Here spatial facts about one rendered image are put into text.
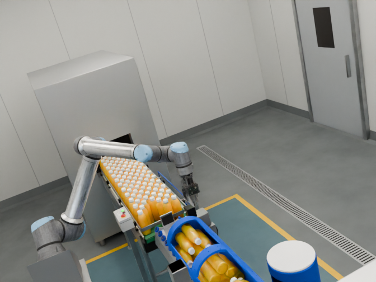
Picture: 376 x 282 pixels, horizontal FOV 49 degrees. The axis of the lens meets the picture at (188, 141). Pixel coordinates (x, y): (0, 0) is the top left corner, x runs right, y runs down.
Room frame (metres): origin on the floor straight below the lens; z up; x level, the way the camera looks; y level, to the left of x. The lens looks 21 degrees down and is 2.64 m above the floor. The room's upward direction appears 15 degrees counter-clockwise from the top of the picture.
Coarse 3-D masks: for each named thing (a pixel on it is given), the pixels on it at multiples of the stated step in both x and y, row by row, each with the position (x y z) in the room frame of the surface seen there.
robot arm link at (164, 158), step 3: (159, 147) 2.10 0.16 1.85; (162, 147) 2.12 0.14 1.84; (165, 147) 2.13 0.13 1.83; (168, 147) 2.11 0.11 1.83; (162, 150) 2.10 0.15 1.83; (165, 150) 2.11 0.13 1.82; (162, 153) 2.08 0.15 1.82; (165, 153) 2.09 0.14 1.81; (162, 156) 2.08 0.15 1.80; (165, 156) 2.09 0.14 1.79; (162, 159) 2.09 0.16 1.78; (165, 159) 2.09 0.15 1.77; (168, 159) 2.08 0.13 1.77; (159, 162) 2.15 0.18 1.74
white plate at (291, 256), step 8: (272, 248) 2.07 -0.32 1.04; (280, 248) 2.05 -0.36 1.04; (288, 248) 2.03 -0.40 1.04; (296, 248) 2.02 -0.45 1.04; (304, 248) 2.00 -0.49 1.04; (312, 248) 1.98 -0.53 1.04; (272, 256) 2.00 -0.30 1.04; (280, 256) 1.99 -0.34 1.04; (288, 256) 1.97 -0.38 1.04; (296, 256) 1.95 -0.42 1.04; (304, 256) 1.93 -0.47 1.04; (312, 256) 1.91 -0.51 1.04; (272, 264) 1.94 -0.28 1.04; (280, 264) 1.92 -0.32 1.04; (288, 264) 1.90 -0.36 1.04; (296, 264) 1.89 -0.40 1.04; (304, 264) 1.87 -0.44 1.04
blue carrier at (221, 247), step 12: (192, 216) 2.39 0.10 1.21; (180, 228) 2.35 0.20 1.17; (204, 228) 2.22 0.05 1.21; (168, 240) 2.30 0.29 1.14; (216, 240) 2.06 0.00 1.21; (204, 252) 1.95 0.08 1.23; (216, 252) 1.93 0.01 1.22; (228, 252) 1.92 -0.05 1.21; (192, 264) 1.95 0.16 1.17; (240, 264) 1.80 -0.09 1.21; (192, 276) 1.93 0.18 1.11; (252, 276) 1.68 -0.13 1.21
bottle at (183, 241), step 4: (180, 232) 2.34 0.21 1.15; (176, 236) 2.32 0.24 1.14; (180, 236) 2.29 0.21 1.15; (184, 236) 2.29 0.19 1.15; (176, 240) 2.30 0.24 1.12; (180, 240) 2.26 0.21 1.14; (184, 240) 2.24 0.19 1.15; (188, 240) 2.23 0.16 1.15; (180, 244) 2.24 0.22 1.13; (184, 244) 2.21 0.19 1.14; (188, 244) 2.19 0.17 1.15; (192, 244) 2.21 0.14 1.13; (184, 248) 2.19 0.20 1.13; (188, 248) 2.17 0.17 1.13; (188, 252) 2.18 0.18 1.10
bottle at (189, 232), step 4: (184, 224) 2.35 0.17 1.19; (188, 224) 2.34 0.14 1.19; (184, 228) 2.32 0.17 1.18; (188, 228) 2.29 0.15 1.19; (192, 228) 2.29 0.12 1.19; (184, 232) 2.30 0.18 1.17; (188, 232) 2.26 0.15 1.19; (192, 232) 2.23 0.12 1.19; (196, 232) 2.24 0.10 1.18; (188, 236) 2.24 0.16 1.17; (192, 236) 2.20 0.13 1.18; (196, 236) 2.20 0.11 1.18; (192, 240) 2.19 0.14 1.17
